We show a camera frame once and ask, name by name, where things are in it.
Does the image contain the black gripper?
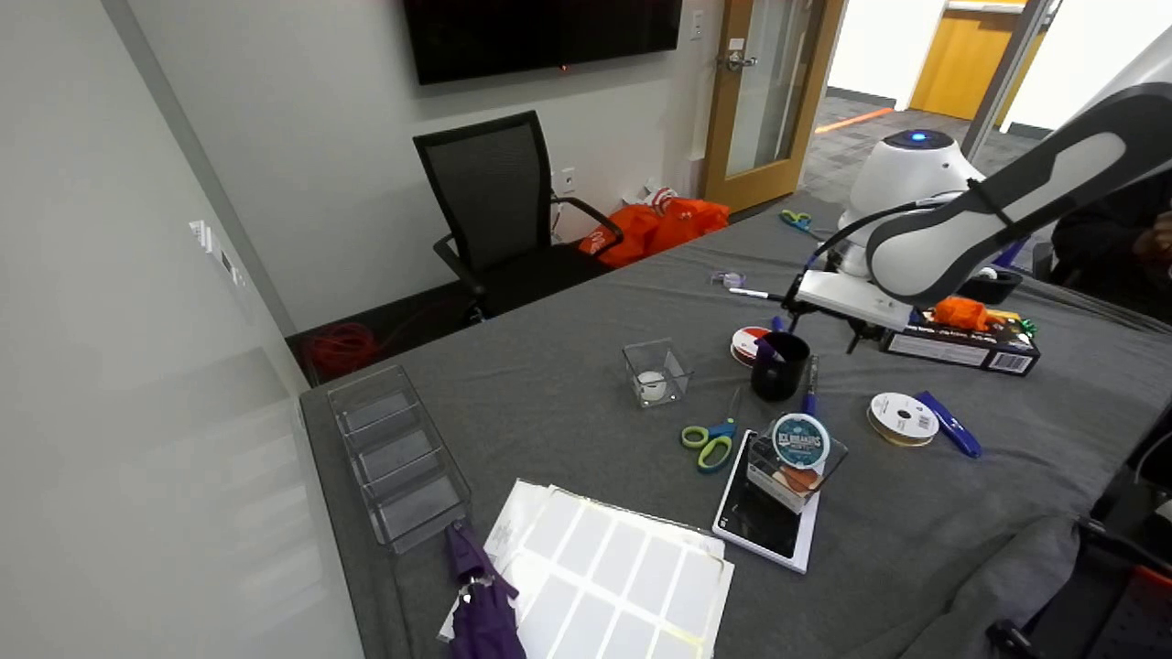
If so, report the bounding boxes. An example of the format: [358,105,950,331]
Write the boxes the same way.
[837,310,918,362]

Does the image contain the black mug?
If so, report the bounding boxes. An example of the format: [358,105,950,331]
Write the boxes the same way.
[748,331,812,408]

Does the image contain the black cardboard box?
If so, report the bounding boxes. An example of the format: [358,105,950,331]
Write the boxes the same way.
[877,298,1043,382]

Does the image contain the orange ribbon bow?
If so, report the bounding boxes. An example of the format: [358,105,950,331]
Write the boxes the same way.
[932,294,998,337]

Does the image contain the blue capped marker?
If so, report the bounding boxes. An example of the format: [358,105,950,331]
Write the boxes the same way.
[911,388,989,463]

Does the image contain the orange and white ribbon spool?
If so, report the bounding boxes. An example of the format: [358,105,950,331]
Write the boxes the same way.
[727,321,779,370]

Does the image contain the green and blue scissors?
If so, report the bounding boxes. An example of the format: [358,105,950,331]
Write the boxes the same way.
[677,386,748,478]
[777,207,828,244]

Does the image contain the black tape dispenser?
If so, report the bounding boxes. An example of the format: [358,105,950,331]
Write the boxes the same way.
[976,269,1025,307]

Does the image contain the clear box with supplies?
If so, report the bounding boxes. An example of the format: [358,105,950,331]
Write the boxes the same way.
[741,425,853,518]

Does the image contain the grey tablecloth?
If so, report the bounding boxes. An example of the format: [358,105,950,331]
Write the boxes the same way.
[296,191,1172,659]

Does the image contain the white tablet black screen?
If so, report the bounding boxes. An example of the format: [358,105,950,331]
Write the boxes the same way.
[712,425,824,579]

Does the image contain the clear plastic cube box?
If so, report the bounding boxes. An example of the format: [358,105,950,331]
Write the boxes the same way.
[619,337,694,413]

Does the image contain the orange bag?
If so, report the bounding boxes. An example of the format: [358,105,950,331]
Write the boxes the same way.
[574,196,733,273]

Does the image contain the wooden door with glass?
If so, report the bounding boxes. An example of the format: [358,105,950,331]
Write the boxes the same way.
[696,0,853,215]

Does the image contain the person in black clothing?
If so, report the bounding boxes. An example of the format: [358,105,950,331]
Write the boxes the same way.
[1048,169,1172,327]

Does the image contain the yellow wooden door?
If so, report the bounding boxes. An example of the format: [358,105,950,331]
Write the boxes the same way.
[907,0,1034,124]

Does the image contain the black office chair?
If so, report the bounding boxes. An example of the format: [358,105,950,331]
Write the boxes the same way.
[409,105,630,321]

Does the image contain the purple cloth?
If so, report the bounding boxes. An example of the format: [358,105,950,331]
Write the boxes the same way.
[436,521,531,659]

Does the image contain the clear organizer tray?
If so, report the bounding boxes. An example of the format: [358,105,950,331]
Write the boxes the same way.
[325,370,474,562]

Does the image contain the grey metal partition post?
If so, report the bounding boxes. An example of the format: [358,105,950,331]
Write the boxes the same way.
[964,0,1066,140]

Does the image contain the black wall television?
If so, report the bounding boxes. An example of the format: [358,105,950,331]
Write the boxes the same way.
[400,0,689,87]

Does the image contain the red cable coil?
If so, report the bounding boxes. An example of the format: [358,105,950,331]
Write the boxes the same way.
[300,321,386,382]

